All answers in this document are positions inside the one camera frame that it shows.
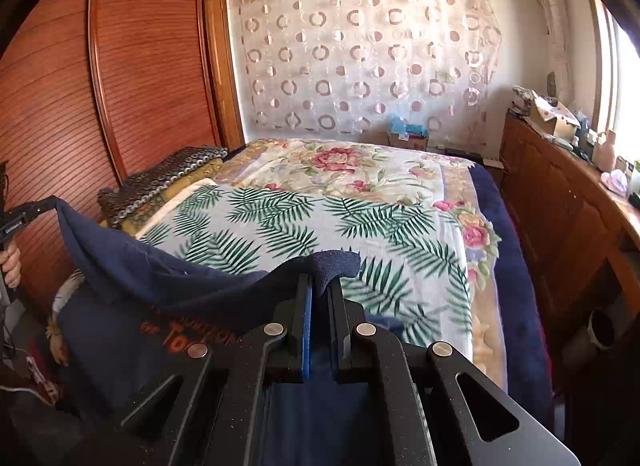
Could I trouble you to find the navy blue blanket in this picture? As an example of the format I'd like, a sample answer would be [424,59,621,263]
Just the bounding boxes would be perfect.
[470,165,553,430]

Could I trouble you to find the dark patterned folded quilt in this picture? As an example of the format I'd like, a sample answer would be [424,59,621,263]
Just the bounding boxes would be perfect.
[98,146,228,229]

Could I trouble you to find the long wooden side cabinet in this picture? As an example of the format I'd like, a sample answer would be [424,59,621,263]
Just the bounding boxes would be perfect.
[500,114,639,387]

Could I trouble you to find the tissue box with blue bag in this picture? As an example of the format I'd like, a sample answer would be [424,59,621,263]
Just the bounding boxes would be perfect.
[387,114,430,151]

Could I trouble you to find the palm leaf print sheet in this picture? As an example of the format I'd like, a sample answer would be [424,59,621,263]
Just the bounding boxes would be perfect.
[136,180,473,356]

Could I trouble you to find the navy blue printed t-shirt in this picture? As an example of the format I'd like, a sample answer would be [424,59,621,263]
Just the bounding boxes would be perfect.
[56,201,390,465]

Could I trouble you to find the open cardboard box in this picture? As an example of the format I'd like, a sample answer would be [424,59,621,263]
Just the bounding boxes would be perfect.
[529,94,579,142]

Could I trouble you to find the pink ceramic bottle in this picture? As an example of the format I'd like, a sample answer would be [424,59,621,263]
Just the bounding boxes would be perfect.
[593,129,616,172]

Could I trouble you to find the circle pattern sheer curtain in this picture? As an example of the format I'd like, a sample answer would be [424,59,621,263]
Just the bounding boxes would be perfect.
[230,0,502,151]

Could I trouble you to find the floral bedspread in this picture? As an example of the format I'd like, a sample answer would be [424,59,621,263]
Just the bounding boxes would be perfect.
[214,139,508,387]

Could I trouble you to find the wooden slatted wardrobe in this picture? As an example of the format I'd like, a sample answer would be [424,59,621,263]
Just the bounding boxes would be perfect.
[1,0,244,219]

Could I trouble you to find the left hand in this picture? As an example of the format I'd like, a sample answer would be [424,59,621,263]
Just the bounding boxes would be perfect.
[0,241,22,289]

